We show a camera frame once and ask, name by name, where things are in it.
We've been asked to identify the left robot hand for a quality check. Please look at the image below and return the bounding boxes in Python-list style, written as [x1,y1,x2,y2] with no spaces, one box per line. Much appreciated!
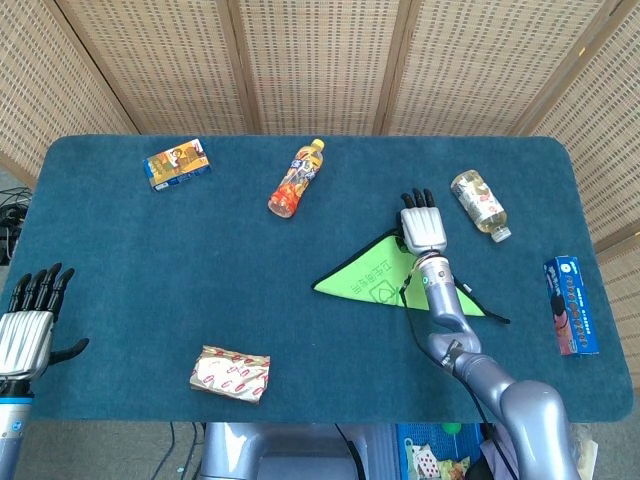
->
[0,262,90,396]

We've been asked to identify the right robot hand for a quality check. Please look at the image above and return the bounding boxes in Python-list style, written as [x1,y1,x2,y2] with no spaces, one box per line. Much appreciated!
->
[398,188,449,254]

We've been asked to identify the grey green cleaning cloth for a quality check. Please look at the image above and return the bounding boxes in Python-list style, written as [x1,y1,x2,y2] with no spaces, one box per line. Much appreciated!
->
[311,230,511,325]

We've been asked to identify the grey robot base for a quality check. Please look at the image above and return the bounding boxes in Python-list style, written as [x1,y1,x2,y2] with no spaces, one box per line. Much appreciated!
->
[199,422,397,480]

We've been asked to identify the pale tea bottle white cap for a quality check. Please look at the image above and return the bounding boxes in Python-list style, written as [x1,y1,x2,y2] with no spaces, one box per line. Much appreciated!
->
[450,169,512,244]

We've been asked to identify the orange juice bottle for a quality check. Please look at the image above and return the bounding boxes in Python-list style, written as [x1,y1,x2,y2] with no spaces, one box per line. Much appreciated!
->
[267,138,327,219]

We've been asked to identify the long blue cardboard box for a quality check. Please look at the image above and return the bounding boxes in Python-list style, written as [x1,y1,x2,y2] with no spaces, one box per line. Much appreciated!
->
[542,256,601,357]

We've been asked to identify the teal carpet table cover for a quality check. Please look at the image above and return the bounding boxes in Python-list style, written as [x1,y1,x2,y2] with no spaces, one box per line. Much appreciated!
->
[8,134,634,425]

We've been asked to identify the woven bamboo folding screen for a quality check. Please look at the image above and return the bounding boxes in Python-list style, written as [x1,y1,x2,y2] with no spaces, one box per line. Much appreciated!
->
[0,0,640,361]

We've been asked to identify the blue plastic basket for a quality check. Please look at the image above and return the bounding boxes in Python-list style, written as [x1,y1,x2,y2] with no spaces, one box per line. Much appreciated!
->
[397,423,484,480]

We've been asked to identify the gold Lipton tea package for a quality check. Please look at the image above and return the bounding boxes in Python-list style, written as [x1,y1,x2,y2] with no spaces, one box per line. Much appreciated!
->
[189,344,272,406]

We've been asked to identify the playing cards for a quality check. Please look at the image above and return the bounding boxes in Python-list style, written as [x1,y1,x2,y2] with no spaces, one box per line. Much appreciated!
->
[412,444,442,477]

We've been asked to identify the yellow blue snack box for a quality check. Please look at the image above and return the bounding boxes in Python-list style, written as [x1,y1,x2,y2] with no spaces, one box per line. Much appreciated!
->
[143,138,213,193]

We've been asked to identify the lavender cloth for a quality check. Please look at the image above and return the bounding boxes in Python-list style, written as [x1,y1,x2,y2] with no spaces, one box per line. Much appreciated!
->
[478,437,519,480]

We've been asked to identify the black floor cables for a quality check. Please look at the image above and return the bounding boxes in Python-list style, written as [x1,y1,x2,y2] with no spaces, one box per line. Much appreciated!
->
[0,187,32,266]

